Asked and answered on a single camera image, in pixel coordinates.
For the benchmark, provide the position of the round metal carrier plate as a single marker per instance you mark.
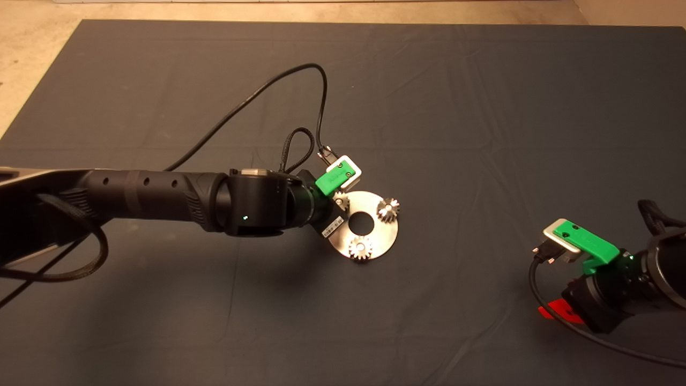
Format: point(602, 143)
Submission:
point(386, 236)

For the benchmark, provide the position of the green right camera mount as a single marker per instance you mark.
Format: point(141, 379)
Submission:
point(587, 241)

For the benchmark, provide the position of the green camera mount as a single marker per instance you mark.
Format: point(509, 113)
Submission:
point(587, 241)
point(332, 179)

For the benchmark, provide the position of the steel planetary gear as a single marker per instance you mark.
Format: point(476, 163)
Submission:
point(355, 252)
point(385, 214)
point(343, 203)

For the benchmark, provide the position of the green left camera mount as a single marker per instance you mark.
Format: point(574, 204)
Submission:
point(332, 179)

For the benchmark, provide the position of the dark grey table cloth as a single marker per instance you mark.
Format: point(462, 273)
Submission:
point(429, 80)

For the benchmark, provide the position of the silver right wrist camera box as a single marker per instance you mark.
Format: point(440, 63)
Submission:
point(554, 238)

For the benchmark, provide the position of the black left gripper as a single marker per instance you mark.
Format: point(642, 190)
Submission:
point(324, 214)

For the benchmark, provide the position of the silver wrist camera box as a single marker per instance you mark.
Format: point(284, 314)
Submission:
point(353, 167)
point(554, 238)

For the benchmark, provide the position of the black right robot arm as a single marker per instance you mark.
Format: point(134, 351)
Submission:
point(670, 268)

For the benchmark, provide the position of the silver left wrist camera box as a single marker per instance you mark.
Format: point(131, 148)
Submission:
point(353, 167)

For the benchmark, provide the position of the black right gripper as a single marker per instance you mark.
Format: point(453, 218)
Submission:
point(603, 297)

